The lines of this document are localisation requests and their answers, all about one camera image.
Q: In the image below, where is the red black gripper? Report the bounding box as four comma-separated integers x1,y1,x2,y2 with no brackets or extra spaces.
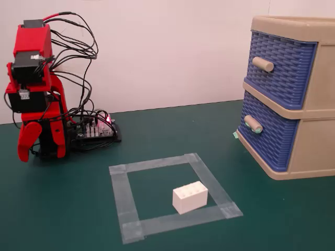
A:
17,111,66,163

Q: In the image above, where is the blue woven drawer taped handle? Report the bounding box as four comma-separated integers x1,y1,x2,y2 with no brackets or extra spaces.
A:
237,90,301,173

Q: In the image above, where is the beige plastic drawer cabinet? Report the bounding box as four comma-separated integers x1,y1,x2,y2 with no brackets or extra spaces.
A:
237,15,335,181

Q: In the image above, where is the motor controller circuit board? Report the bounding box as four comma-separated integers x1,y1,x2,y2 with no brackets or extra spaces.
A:
66,109,122,152

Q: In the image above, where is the translucent masking tape strip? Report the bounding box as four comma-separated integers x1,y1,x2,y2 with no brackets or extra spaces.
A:
120,203,244,243
109,166,146,245
184,153,244,220
108,153,203,175

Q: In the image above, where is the white toy building brick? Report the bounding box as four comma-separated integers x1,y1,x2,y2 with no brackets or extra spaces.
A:
172,180,209,215

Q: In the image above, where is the black power cable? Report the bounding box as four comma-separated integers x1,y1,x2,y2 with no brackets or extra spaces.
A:
66,57,94,123

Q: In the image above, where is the long black servo cable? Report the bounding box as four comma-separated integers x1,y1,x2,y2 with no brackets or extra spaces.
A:
49,11,100,61

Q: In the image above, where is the red sleeved power wire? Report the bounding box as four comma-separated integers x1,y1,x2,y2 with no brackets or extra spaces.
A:
42,11,73,22

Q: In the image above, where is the green tape on handle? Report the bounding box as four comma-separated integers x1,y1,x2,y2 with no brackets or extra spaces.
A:
245,122,263,134

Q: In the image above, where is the blue woven drawer plain handle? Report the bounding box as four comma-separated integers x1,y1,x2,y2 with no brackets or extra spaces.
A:
245,30,318,109

